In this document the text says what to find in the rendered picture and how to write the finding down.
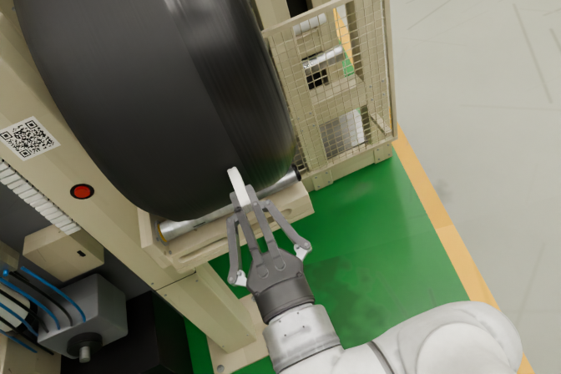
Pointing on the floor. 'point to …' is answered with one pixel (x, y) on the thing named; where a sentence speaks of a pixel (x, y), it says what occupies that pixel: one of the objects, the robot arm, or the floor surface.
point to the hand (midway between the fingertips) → (240, 189)
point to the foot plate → (253, 353)
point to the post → (106, 202)
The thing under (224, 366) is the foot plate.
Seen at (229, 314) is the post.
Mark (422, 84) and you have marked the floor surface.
